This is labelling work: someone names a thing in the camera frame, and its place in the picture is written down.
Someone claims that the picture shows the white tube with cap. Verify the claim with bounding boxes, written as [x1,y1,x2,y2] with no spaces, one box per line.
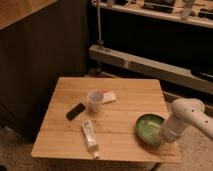
[81,120,100,159]

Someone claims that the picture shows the clear plastic cup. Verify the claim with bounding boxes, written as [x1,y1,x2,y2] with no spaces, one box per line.
[87,90,103,113]

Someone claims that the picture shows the wooden square table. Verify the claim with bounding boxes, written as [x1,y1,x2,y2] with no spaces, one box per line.
[31,77,181,163]

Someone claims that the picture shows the black rectangular remote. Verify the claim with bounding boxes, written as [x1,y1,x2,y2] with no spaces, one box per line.
[66,103,85,121]

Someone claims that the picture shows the dark wooden cabinet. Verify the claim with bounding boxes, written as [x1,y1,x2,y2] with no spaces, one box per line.
[0,0,89,140]

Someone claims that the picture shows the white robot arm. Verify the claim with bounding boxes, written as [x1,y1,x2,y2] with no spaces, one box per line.
[161,98,213,143]

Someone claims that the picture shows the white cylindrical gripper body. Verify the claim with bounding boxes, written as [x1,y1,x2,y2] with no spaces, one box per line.
[161,116,184,143]

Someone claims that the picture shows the green ceramic bowl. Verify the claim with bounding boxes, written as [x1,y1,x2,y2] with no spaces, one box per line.
[135,113,164,146]

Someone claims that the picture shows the grey metal shelf rack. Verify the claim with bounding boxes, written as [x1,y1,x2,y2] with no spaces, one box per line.
[89,0,213,95]

